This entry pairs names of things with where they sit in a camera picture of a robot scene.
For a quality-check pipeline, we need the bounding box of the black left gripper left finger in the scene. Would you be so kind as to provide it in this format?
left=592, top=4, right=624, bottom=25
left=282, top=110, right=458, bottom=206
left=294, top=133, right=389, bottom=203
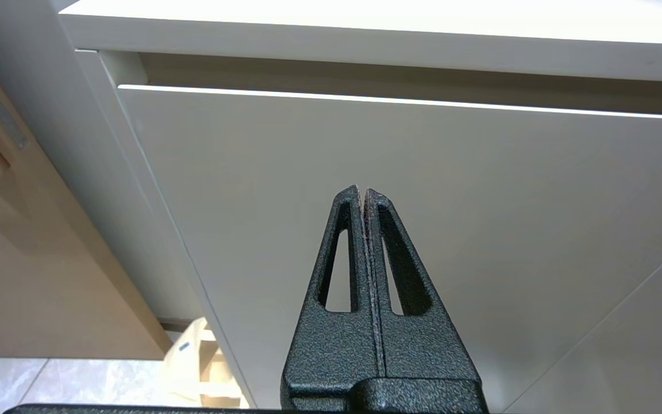
left=280, top=185, right=386, bottom=410

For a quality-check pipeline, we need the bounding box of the cream bag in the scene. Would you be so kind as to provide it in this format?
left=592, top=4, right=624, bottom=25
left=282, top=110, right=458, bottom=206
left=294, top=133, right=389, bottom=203
left=161, top=316, right=245, bottom=409

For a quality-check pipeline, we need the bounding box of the brown wooden furniture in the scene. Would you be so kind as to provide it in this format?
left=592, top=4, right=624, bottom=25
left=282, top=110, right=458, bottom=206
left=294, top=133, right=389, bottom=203
left=0, top=20, right=174, bottom=360

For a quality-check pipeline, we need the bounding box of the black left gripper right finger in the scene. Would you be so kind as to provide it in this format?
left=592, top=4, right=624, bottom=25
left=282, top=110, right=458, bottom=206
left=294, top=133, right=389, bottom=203
left=364, top=189, right=480, bottom=380

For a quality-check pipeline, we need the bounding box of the white cabinet door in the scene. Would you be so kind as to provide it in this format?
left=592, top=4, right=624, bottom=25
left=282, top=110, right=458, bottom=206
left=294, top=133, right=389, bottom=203
left=117, top=85, right=662, bottom=414

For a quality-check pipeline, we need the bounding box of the white cabinet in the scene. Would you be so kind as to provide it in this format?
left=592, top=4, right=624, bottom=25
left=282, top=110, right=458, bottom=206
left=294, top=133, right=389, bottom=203
left=0, top=0, right=662, bottom=414

